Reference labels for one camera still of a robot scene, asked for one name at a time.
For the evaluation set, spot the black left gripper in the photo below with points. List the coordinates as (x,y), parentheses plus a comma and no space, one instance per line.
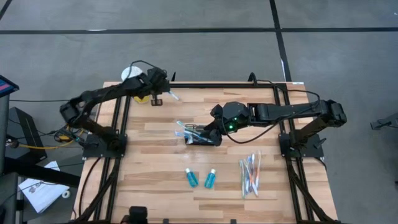
(157,82)

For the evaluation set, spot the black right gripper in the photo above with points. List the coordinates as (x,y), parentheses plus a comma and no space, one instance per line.
(219,124)

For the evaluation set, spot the blue mouthwash bottle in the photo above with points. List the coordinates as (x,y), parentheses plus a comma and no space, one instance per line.
(210,180)
(191,180)

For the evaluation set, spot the white toothbrush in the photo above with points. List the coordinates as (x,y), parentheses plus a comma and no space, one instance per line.
(252,161)

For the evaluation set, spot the bundle of toothbrushes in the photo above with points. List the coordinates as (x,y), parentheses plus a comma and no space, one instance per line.
(252,183)

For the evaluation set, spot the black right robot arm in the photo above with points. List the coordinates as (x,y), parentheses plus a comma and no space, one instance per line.
(280,112)

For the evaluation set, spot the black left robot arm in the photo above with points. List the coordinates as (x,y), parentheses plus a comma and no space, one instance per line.
(102,93)

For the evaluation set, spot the Lysol wipes canister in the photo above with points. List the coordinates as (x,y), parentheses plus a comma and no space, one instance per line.
(127,74)

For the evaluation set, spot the black equipment case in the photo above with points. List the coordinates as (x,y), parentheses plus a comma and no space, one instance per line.
(28,137)

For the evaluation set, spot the white tape roll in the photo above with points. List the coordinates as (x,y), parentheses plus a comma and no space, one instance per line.
(63,194)

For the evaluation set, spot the black stand leg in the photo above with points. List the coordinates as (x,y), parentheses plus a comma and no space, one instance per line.
(37,172)

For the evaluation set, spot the screen on stand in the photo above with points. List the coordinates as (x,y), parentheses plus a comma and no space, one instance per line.
(6,85)

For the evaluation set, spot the white paper sheets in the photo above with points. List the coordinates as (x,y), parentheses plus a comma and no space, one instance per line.
(43,196)

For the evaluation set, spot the grey equipment leg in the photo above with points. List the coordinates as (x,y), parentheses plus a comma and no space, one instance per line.
(388,123)

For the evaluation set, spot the black frame clamp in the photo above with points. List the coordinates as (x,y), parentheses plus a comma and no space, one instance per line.
(173,78)
(233,221)
(252,74)
(166,221)

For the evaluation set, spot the black aluminium table frame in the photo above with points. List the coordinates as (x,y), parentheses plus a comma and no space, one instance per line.
(202,85)

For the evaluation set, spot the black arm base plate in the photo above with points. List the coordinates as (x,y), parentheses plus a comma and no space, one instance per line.
(311,152)
(93,152)

